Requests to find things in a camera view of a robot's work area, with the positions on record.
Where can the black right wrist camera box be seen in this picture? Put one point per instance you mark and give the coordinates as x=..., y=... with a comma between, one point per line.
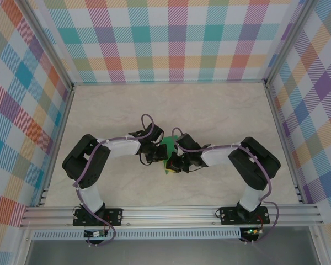
x=187, y=142

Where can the green paper sheet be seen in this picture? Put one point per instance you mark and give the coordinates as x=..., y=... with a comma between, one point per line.
x=169, y=142

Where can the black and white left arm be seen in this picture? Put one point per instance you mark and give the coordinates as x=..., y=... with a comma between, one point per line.
x=82, y=165

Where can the grey metal sheet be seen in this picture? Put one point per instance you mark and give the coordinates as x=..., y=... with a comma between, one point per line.
x=168, y=252

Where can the circuit board with green light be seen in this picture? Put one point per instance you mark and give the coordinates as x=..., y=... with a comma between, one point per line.
x=252, y=231

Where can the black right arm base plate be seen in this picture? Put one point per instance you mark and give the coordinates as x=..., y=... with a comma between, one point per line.
x=227, y=216

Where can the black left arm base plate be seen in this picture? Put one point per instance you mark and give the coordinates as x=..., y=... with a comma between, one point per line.
x=114, y=216

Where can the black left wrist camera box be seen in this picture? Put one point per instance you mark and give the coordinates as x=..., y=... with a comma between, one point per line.
x=154, y=132

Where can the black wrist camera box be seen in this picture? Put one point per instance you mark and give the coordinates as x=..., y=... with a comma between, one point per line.
x=187, y=142
x=154, y=132

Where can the aluminium frame post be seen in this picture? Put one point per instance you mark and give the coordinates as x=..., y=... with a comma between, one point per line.
x=289, y=41
x=49, y=47

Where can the wide aluminium base rail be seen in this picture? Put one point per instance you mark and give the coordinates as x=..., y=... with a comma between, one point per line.
x=168, y=216

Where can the aluminium side rail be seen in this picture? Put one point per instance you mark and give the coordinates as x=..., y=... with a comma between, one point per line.
x=284, y=143
x=58, y=138

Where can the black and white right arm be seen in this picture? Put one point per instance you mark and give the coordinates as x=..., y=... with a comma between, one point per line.
x=253, y=165

